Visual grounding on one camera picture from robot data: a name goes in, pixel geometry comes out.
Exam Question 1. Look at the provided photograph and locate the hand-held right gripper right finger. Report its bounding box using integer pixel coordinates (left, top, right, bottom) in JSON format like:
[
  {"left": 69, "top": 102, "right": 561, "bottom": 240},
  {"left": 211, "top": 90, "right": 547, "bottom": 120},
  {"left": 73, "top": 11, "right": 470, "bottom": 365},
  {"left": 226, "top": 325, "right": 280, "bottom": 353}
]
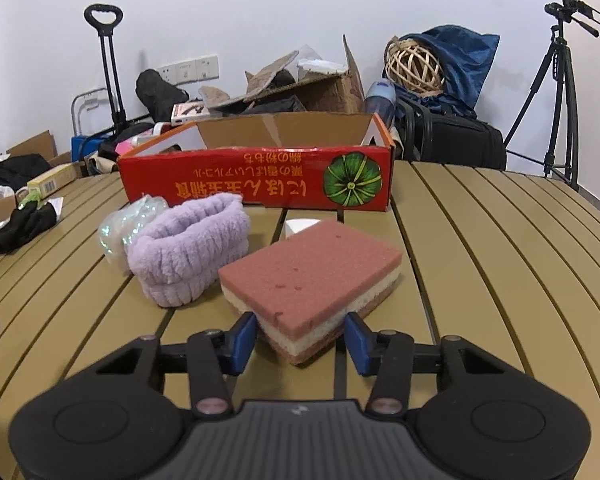
[{"left": 343, "top": 311, "right": 512, "bottom": 420}]

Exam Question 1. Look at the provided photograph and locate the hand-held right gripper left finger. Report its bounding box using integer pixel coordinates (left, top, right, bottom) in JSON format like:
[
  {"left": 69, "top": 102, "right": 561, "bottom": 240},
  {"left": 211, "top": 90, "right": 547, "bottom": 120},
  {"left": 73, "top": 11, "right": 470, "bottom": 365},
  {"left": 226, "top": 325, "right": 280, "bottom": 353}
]
[{"left": 87, "top": 311, "right": 258, "bottom": 420}]

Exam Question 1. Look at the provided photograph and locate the pink layered sponge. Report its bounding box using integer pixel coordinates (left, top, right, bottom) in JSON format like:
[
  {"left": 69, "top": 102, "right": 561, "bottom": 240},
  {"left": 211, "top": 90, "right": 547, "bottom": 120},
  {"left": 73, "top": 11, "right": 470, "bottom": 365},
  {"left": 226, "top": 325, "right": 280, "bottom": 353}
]
[{"left": 218, "top": 219, "right": 404, "bottom": 367}]

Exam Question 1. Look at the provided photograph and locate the purple fluffy headband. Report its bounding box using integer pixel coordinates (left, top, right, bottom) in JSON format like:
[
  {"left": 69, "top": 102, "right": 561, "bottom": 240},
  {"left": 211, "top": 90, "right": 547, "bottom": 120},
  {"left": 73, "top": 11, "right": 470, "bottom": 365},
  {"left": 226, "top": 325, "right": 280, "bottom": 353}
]
[{"left": 126, "top": 195, "right": 252, "bottom": 309}]

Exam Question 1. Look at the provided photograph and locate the tan slatted folding table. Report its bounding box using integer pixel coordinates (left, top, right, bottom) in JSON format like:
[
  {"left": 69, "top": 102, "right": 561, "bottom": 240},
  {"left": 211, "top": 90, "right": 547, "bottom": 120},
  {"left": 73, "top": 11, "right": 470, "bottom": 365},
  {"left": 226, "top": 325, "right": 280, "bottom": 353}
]
[{"left": 0, "top": 160, "right": 600, "bottom": 480}]

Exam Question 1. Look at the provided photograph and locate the red cardboard box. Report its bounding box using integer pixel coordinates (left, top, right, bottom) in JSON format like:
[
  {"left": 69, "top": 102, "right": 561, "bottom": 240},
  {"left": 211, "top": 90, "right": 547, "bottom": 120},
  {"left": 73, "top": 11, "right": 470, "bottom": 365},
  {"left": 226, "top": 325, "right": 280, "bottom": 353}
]
[{"left": 116, "top": 112, "right": 397, "bottom": 212}]

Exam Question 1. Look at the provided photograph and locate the iridescent plastic wrap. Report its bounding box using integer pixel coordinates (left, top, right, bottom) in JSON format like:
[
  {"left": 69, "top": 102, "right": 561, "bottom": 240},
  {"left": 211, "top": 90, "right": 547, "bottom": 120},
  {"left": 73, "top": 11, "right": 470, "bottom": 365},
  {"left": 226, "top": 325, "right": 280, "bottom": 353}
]
[{"left": 98, "top": 196, "right": 170, "bottom": 275}]

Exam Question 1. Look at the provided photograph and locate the black suitcase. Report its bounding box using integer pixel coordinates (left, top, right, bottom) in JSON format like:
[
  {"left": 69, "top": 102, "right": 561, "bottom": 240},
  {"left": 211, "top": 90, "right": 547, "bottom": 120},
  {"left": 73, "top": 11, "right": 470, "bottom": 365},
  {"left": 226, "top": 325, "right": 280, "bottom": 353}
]
[{"left": 392, "top": 95, "right": 507, "bottom": 171}]

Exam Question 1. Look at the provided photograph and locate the pink packet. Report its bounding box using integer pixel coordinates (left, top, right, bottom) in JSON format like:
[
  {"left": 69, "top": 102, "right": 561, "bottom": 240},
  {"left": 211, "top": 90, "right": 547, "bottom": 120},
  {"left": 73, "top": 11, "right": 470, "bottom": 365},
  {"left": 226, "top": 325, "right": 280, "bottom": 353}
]
[{"left": 116, "top": 132, "right": 161, "bottom": 157}]

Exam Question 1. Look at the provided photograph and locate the small red and white box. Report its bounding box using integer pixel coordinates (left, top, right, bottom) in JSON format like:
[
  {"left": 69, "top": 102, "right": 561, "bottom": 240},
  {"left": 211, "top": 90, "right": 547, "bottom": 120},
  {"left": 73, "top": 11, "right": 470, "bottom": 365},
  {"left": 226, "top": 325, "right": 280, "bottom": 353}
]
[{"left": 171, "top": 102, "right": 207, "bottom": 127}]

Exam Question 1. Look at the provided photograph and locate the blue water bottle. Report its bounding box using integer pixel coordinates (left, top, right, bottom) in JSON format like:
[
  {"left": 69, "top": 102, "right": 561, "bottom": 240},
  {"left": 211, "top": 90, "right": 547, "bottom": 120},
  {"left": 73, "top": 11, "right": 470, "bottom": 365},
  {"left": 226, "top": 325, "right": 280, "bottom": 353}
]
[{"left": 364, "top": 80, "right": 397, "bottom": 131}]

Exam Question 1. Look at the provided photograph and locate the black cloth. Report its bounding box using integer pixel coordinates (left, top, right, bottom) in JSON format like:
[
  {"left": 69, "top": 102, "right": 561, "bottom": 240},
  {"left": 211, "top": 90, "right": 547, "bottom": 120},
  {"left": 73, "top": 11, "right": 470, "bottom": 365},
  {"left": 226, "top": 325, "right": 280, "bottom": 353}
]
[{"left": 0, "top": 202, "right": 59, "bottom": 256}]

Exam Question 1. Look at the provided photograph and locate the yellow-green small box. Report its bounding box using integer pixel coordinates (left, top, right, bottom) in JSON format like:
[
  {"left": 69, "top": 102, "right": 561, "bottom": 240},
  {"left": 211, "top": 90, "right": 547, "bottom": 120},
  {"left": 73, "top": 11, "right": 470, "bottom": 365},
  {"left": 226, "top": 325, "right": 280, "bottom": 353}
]
[{"left": 26, "top": 162, "right": 79, "bottom": 199}]

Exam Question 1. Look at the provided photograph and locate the open brown cardboard box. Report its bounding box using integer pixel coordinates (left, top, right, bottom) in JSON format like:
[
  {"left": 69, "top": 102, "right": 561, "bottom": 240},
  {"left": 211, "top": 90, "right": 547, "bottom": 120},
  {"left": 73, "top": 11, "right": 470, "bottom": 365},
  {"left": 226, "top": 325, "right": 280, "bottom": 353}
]
[{"left": 198, "top": 34, "right": 367, "bottom": 116}]

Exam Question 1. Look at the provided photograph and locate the blue plastic container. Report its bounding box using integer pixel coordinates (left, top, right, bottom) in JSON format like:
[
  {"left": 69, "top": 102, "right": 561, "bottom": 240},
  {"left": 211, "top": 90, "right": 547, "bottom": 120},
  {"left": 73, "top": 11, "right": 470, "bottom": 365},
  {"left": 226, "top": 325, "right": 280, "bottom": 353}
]
[{"left": 71, "top": 130, "right": 116, "bottom": 161}]

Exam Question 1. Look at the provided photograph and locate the black soft bag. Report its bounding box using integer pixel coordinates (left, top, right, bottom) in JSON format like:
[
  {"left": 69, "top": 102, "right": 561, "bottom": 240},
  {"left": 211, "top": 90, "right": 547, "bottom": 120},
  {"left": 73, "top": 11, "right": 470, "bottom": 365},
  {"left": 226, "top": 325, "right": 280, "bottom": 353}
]
[{"left": 135, "top": 69, "right": 190, "bottom": 123}]

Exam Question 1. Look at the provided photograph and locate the white foam piece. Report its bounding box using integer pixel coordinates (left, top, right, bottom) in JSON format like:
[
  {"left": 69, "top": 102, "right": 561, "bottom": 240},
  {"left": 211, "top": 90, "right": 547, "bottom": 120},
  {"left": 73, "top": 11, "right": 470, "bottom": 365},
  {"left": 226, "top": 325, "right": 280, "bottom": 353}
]
[{"left": 296, "top": 58, "right": 347, "bottom": 75}]

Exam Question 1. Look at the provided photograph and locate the woven wicker ball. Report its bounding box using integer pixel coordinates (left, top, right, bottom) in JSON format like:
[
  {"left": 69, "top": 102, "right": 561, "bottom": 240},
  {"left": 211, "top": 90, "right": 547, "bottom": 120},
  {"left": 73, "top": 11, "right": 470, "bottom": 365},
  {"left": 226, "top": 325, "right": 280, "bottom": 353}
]
[{"left": 384, "top": 40, "right": 443, "bottom": 95}]

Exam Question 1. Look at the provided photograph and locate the pile of dark clothes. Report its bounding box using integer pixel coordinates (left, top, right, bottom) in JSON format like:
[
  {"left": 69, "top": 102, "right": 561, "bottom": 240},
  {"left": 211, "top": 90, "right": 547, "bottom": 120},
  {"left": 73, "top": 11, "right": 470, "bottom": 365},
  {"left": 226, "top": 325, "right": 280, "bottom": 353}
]
[{"left": 0, "top": 154, "right": 53, "bottom": 203}]

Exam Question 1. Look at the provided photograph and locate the dark blue cloth bag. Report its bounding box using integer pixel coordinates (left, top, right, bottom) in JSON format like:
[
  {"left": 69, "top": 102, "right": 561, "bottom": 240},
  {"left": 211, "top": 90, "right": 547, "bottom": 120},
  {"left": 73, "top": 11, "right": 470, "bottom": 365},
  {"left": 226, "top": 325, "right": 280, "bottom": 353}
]
[{"left": 397, "top": 24, "right": 501, "bottom": 120}]

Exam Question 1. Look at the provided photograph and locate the black tripod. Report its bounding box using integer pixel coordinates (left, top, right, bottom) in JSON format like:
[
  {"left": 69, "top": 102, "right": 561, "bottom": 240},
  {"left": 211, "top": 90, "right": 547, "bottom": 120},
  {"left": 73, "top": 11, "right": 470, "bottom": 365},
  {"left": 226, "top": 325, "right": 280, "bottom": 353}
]
[{"left": 502, "top": 22, "right": 581, "bottom": 193}]

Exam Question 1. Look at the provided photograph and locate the white wall socket strip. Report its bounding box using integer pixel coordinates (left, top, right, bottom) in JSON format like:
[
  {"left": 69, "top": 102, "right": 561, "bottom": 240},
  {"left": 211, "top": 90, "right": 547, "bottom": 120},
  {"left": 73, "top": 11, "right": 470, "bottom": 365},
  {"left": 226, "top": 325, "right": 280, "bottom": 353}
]
[{"left": 157, "top": 54, "right": 220, "bottom": 83}]

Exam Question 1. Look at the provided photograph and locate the grey metal folding frame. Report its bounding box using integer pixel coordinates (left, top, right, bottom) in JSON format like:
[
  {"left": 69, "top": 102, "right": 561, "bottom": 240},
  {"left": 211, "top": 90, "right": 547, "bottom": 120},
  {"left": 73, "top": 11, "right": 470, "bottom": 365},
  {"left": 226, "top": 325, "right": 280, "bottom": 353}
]
[{"left": 71, "top": 87, "right": 115, "bottom": 137}]

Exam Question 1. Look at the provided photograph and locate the black trolley handle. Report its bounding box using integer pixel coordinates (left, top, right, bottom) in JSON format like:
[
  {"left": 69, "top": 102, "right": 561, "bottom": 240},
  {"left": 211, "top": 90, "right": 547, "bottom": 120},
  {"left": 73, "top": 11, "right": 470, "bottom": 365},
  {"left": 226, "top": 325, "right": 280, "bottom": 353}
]
[{"left": 84, "top": 4, "right": 131, "bottom": 133}]

